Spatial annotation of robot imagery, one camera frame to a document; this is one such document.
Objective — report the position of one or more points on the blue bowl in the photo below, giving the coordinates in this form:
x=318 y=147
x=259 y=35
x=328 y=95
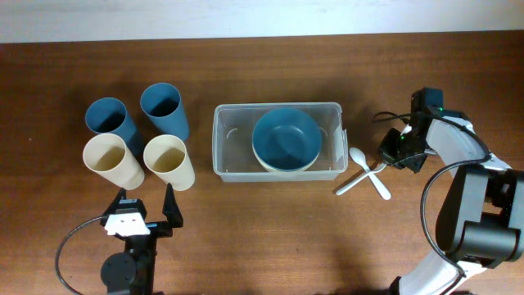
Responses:
x=286 y=125

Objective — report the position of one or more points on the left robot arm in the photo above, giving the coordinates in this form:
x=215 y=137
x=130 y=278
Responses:
x=132 y=271

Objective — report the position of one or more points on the right cream cup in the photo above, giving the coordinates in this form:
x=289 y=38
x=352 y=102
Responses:
x=167 y=157

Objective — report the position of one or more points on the white plastic fork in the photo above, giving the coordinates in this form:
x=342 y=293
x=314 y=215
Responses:
x=360 y=178

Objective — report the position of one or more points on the blue cup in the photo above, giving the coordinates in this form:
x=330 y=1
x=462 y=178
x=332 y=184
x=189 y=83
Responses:
x=110 y=115
x=163 y=104

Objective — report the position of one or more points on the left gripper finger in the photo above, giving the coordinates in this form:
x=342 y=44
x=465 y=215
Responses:
x=113 y=207
x=171 y=210

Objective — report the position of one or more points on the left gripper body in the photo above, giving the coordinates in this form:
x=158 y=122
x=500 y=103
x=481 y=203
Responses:
x=161 y=229

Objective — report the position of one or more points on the cream bowl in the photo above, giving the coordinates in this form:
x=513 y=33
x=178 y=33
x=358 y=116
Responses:
x=287 y=157

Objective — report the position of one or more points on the clear plastic container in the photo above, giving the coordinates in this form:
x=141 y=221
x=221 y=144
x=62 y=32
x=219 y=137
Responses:
x=233 y=157

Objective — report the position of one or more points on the right blue cup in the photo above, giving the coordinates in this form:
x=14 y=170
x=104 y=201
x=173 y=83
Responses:
x=163 y=104

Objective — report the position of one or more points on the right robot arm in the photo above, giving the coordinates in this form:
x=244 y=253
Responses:
x=480 y=224

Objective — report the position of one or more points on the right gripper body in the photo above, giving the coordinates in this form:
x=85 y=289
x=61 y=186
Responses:
x=403 y=150

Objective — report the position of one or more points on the left cream cup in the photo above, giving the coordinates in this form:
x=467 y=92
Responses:
x=108 y=156

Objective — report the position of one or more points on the left blue cup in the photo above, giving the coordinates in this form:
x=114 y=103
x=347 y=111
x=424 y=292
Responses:
x=110 y=115

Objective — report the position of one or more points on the white plastic spoon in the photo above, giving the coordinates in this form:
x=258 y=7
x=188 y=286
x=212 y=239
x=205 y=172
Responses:
x=359 y=158

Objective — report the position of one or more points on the cream cup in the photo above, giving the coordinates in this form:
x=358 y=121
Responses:
x=167 y=157
x=108 y=156

